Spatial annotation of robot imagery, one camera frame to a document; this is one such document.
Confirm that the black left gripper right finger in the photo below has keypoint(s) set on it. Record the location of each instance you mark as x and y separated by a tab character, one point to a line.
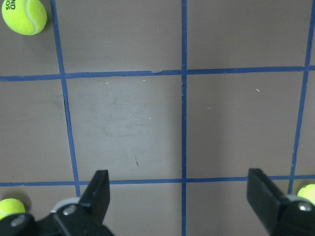
280	214

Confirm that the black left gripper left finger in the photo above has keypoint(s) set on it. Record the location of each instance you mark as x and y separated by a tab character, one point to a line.
84	216

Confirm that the yellow tennis ball mid table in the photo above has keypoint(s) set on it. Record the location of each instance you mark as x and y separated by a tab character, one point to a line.
308	192

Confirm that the yellow tennis ball near base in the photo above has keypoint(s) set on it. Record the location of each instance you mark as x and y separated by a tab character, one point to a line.
11	206

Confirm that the tennis ball with black print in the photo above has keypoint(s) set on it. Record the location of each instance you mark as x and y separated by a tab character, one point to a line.
26	17

